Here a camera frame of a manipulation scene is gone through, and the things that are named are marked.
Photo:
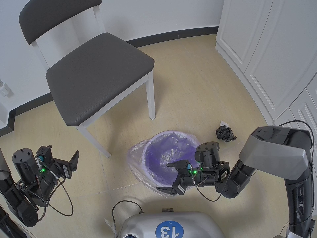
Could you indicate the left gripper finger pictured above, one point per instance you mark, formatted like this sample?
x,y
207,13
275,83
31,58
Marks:
x,y
74,160

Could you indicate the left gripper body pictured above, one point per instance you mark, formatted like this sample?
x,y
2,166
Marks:
x,y
60,168

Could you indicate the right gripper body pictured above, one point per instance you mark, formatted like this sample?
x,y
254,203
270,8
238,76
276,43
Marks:
x,y
192,178

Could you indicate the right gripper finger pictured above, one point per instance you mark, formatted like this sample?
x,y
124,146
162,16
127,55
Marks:
x,y
176,164
170,190

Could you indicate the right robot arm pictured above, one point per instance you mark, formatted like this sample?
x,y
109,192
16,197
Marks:
x,y
272,150

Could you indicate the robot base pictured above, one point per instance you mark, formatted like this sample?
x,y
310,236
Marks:
x,y
153,227

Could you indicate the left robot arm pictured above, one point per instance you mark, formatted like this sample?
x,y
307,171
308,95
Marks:
x,y
22,162

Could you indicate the white trash bin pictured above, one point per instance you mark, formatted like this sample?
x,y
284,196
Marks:
x,y
151,175

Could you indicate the purple plastic bag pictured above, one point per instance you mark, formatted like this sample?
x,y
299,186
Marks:
x,y
136,155

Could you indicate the crumpled black plastic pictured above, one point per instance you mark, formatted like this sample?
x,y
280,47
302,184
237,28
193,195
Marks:
x,y
224,133

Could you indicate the white chair grey cushions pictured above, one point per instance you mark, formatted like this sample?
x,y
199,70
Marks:
x,y
99,71

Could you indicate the white wardrobe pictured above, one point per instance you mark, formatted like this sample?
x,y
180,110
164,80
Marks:
x,y
272,46

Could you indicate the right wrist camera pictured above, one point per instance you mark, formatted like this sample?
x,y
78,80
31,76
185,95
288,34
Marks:
x,y
186,165

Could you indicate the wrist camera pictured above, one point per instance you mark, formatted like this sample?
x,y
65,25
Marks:
x,y
44,152
186,165

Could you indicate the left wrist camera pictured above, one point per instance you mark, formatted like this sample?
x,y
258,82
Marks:
x,y
44,152

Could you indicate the white wall socket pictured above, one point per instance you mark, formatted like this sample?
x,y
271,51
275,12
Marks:
x,y
4,89

